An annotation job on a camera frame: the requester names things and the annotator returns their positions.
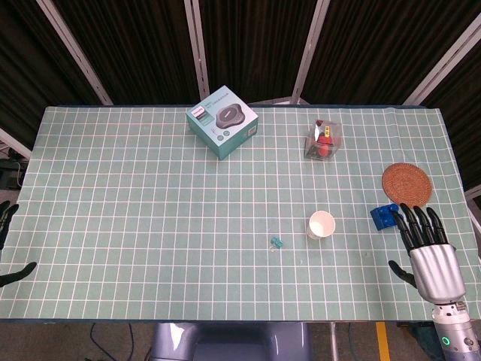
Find black and silver right hand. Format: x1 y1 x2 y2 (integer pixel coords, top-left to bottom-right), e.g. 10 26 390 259
388 202 467 304

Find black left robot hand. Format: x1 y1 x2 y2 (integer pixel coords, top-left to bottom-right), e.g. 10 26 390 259
0 201 38 289

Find white paper cup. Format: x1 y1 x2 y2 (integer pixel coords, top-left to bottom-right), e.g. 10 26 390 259
305 210 336 241

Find green white grid tablecloth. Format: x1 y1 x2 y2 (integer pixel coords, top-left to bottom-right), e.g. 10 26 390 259
0 105 481 324

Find blue toy building block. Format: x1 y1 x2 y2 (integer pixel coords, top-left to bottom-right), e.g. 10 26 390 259
370 202 405 231

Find yellow floor tape strip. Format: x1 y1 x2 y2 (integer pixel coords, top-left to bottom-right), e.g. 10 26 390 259
375 322 390 361

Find round woven brown coaster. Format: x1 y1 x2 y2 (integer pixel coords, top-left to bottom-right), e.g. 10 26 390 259
382 162 432 208

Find black floor equipment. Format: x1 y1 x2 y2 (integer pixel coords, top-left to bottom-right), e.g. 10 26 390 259
0 157 27 189

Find metal table leg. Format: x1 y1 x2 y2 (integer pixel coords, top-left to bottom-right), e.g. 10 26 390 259
329 322 338 361

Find dark curtain panel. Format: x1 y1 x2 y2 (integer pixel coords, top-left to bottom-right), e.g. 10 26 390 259
197 0 320 105
50 0 200 106
0 0 104 151
302 0 481 105
422 35 481 193

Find clear box with red toy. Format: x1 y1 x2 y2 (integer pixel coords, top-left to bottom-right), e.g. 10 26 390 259
303 118 343 162

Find bluish grey robot torso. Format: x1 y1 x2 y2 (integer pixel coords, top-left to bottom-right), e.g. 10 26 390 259
150 322 313 361

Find teal speaker product box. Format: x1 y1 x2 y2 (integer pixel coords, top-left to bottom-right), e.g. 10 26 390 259
185 85 259 161

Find white partition frame post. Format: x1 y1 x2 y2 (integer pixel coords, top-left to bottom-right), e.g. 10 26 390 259
183 0 210 103
0 127 33 159
464 186 481 223
401 14 481 106
36 0 114 106
291 0 332 105

